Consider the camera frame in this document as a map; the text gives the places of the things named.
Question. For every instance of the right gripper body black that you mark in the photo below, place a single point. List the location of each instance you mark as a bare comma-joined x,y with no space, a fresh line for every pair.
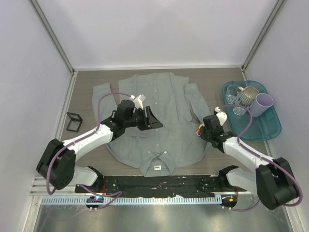
206,135

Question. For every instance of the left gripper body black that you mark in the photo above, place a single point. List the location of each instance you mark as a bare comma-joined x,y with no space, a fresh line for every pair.
138,119

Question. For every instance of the colourful pompom flower brooch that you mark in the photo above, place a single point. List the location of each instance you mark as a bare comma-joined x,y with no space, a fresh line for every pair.
200,129

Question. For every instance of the grey button-up shirt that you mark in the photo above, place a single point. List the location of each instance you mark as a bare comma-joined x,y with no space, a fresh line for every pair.
180,107

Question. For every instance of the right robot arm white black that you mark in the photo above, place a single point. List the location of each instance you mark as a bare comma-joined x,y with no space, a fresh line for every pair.
272,180

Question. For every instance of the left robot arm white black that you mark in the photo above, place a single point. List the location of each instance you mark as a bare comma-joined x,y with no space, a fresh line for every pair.
58,162

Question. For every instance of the clear glass cup rear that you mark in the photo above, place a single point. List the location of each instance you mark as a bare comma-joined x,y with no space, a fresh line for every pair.
232,92

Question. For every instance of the clear glass cup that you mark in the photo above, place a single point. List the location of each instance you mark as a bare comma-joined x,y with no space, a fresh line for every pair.
240,109
232,92

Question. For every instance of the clear glass cup front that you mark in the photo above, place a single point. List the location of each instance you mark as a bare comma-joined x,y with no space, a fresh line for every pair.
240,109

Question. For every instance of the metal cup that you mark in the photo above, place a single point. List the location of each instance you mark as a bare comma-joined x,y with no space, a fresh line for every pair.
248,95

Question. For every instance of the lilac plastic cup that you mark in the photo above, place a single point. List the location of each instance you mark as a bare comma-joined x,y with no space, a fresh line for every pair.
261,103

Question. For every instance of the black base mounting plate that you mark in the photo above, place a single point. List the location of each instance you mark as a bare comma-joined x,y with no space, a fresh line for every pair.
187,186

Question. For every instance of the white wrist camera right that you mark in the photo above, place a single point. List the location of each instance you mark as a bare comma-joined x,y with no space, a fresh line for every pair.
222,116

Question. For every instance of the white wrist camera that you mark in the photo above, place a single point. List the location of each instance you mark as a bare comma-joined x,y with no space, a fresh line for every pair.
138,101
222,116

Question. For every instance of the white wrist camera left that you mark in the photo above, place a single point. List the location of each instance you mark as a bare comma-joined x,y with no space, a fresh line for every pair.
138,101

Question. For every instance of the small black frame stand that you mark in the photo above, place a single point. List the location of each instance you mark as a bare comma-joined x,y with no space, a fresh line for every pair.
74,123

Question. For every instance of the slotted cable duct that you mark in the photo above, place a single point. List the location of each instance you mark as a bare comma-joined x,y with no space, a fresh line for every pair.
92,200

